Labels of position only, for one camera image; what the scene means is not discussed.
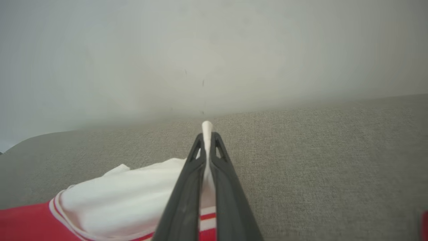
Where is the grey fabric sofa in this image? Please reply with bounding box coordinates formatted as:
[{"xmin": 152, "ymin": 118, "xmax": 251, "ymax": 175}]
[{"xmin": 0, "ymin": 94, "xmax": 428, "ymax": 241}]

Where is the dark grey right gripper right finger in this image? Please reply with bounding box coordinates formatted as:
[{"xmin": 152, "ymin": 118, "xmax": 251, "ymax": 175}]
[{"xmin": 210, "ymin": 132, "xmax": 263, "ymax": 241}]

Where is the red jersey with white sleeves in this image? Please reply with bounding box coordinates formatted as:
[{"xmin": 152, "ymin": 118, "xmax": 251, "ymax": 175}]
[{"xmin": 0, "ymin": 121, "xmax": 218, "ymax": 241}]

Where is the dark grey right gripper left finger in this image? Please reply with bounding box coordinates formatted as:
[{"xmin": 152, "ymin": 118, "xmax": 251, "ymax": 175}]
[{"xmin": 152, "ymin": 133, "xmax": 208, "ymax": 241}]

